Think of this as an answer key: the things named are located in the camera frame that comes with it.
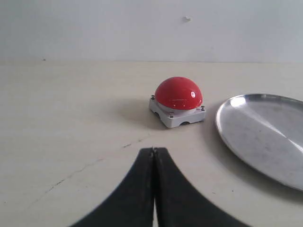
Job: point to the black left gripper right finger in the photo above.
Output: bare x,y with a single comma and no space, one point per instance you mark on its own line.
179,203

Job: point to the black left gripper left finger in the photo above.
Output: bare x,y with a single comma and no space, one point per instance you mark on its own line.
131,204

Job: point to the red dome push button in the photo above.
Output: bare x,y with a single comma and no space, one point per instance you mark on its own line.
178,101

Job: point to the round steel plate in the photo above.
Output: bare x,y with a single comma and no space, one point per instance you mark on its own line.
265,131

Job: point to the white wall peg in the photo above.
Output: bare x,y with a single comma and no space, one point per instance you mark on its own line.
186,19

